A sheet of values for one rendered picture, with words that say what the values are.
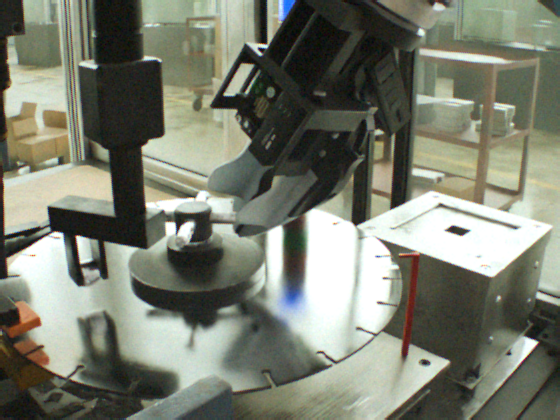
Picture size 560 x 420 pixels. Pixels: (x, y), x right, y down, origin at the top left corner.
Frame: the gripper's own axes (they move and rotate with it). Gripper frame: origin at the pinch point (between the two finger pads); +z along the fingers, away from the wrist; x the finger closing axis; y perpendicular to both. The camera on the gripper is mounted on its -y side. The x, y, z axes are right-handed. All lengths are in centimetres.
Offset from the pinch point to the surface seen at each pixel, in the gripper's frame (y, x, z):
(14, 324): 19.3, 0.3, 6.0
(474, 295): -22.0, 14.3, 0.5
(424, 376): -10.0, 17.5, 3.8
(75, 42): -44, -95, 40
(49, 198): -27, -59, 57
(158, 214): 10.4, -0.2, -2.2
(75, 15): -43, -99, 34
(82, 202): 12.7, -5.1, 1.1
